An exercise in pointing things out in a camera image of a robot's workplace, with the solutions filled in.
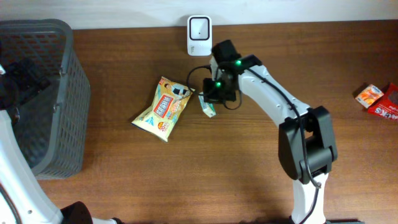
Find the orange small carton box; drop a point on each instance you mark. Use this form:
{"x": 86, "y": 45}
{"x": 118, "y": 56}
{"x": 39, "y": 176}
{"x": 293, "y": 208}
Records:
{"x": 369, "y": 96}

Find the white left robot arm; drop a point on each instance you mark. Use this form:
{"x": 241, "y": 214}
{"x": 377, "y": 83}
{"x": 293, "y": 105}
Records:
{"x": 22, "y": 198}

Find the red Hacks candy bag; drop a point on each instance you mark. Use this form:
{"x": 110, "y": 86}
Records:
{"x": 386, "y": 106}

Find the white barcode scanner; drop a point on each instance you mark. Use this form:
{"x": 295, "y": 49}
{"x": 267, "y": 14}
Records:
{"x": 199, "y": 35}

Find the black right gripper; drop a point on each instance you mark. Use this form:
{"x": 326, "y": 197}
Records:
{"x": 212, "y": 96}

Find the yellow snack chip bag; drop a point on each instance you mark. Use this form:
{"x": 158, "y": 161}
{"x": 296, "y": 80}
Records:
{"x": 161, "y": 116}

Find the teal small carton box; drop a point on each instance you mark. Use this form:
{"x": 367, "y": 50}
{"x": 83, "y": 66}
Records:
{"x": 207, "y": 108}

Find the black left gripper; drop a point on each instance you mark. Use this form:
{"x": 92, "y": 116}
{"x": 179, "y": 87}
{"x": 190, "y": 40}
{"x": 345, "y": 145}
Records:
{"x": 30, "y": 80}

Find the grey plastic mesh basket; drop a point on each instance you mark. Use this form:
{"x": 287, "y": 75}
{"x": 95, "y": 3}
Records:
{"x": 50, "y": 129}

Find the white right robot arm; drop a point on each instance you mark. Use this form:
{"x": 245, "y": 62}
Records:
{"x": 306, "y": 139}

